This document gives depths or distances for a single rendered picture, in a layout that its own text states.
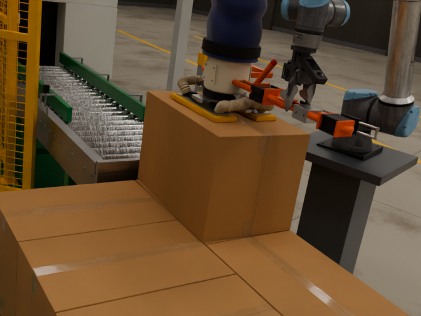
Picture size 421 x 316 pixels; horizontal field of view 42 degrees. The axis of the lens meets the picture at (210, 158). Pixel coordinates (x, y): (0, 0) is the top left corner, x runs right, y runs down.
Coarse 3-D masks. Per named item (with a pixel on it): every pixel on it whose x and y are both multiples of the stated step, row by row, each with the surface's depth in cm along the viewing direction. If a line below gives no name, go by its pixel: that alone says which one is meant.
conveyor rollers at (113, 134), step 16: (48, 80) 388; (64, 80) 395; (80, 80) 401; (64, 96) 352; (80, 96) 358; (96, 96) 364; (80, 112) 323; (96, 112) 329; (112, 112) 334; (128, 112) 340; (80, 128) 297; (96, 128) 302; (112, 128) 307; (128, 128) 312; (96, 144) 276; (112, 144) 280; (128, 144) 285
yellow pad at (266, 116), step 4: (252, 108) 214; (240, 112) 214; (244, 112) 211; (252, 112) 210; (256, 112) 209; (260, 112) 210; (264, 112) 211; (268, 112) 212; (248, 116) 210; (252, 116) 207; (256, 116) 206; (260, 116) 207; (264, 116) 208; (268, 116) 209; (272, 116) 210; (256, 120) 206; (260, 120) 207; (264, 120) 208; (268, 120) 209; (272, 120) 211
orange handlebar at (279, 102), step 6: (252, 66) 238; (252, 72) 224; (258, 72) 226; (270, 72) 230; (234, 84) 203; (240, 84) 200; (246, 84) 199; (246, 90) 198; (270, 96) 187; (276, 96) 190; (276, 102) 184; (282, 102) 182; (294, 102) 183; (312, 114) 171; (318, 114) 174; (342, 126) 161; (348, 126) 162; (342, 132) 162; (348, 132) 162
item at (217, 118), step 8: (176, 96) 217; (184, 96) 217; (184, 104) 212; (192, 104) 208; (200, 104) 208; (208, 104) 210; (216, 104) 204; (200, 112) 203; (208, 112) 200; (216, 120) 195; (224, 120) 197; (232, 120) 199
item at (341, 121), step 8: (320, 120) 167; (328, 120) 165; (336, 120) 161; (344, 120) 162; (352, 120) 164; (320, 128) 167; (328, 128) 165; (336, 128) 161; (336, 136) 162; (344, 136) 164
